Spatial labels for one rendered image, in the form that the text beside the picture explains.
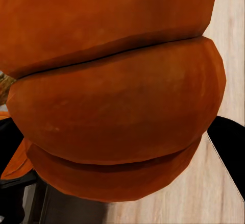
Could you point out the pumpkin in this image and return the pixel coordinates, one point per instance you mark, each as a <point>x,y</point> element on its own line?
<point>19,165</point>
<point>112,96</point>

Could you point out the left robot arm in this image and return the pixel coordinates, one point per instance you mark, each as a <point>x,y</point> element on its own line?
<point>11,197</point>

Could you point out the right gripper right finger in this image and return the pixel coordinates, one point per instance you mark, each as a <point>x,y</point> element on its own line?
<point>228,138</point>

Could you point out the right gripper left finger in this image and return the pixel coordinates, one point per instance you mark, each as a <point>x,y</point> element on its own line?
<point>10,139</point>

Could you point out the cabinet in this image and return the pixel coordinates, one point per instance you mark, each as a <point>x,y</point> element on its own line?
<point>47,205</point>

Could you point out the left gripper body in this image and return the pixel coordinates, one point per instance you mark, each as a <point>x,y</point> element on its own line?
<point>13,194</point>

